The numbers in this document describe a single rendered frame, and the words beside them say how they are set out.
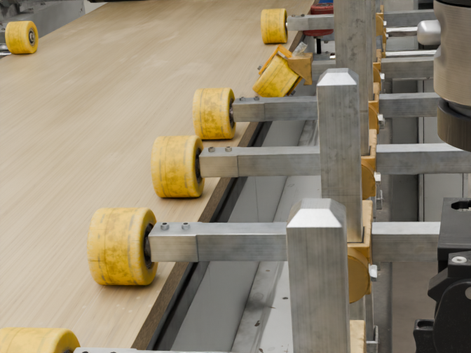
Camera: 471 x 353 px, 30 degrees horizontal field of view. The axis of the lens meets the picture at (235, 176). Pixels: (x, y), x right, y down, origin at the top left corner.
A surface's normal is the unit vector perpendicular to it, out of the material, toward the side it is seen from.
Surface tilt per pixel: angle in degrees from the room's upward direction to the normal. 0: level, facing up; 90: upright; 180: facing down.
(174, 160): 63
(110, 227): 36
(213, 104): 57
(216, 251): 90
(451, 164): 90
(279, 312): 0
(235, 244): 90
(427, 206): 90
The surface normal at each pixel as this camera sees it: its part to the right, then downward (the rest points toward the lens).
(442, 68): -0.97, 0.15
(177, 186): -0.14, 0.61
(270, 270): -0.07, -0.94
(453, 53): -0.90, 0.21
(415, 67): -0.17, 0.34
